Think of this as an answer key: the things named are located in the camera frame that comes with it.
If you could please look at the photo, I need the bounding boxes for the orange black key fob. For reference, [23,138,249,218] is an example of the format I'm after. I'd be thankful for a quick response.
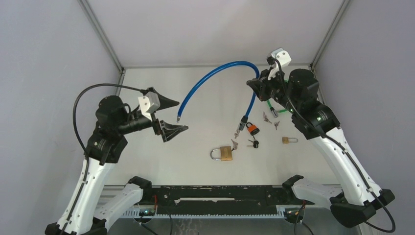
[246,122,260,136]

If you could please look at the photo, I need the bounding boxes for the blue cable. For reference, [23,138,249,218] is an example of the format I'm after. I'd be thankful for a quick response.
[176,61,261,131]

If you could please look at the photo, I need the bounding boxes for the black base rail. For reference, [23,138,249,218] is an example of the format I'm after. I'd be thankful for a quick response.
[138,185,303,213]

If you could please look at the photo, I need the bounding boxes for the right black camera cable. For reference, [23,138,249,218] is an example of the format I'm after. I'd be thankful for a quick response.
[267,56,397,234]

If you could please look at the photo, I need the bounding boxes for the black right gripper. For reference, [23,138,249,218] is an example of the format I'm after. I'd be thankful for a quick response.
[249,66,300,115]

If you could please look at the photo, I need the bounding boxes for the large brass padlock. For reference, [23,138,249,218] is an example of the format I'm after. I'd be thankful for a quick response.
[209,146,233,161]

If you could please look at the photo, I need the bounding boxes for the large padlock silver keys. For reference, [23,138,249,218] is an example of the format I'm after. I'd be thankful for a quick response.
[231,139,239,152]

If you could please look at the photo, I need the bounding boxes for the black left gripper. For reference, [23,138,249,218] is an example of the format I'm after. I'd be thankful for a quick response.
[116,88,188,141]

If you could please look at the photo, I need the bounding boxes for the white slotted cable duct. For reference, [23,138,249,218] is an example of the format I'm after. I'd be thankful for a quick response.
[120,207,286,219]

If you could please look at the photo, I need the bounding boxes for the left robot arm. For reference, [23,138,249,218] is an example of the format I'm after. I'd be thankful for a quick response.
[45,87,187,235]

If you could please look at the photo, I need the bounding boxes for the green cable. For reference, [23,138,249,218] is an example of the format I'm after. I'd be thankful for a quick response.
[266,79,291,118]

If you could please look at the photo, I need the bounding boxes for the small brass padlock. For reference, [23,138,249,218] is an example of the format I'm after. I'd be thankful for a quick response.
[281,137,299,144]

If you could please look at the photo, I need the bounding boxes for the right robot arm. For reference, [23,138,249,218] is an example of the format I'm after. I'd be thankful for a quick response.
[247,69,395,228]

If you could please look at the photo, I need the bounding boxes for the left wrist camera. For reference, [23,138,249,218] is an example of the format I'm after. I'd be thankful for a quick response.
[138,92,161,121]

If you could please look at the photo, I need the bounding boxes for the blue cable lock keys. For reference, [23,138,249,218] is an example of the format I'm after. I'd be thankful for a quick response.
[234,129,240,139]

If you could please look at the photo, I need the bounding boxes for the green cable lock keys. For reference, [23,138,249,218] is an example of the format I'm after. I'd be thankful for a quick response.
[263,112,272,123]

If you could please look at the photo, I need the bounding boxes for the black-headed key bunch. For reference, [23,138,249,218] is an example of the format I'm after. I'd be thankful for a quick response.
[247,138,259,149]

